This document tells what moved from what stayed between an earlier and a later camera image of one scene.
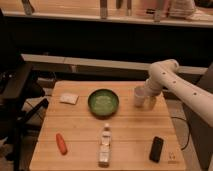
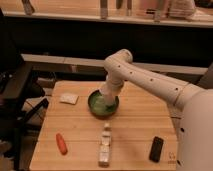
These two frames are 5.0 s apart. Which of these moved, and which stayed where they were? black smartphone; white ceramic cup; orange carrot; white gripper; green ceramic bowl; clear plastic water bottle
Moved: white ceramic cup; white gripper
Stayed: orange carrot; green ceramic bowl; black smartphone; clear plastic water bottle
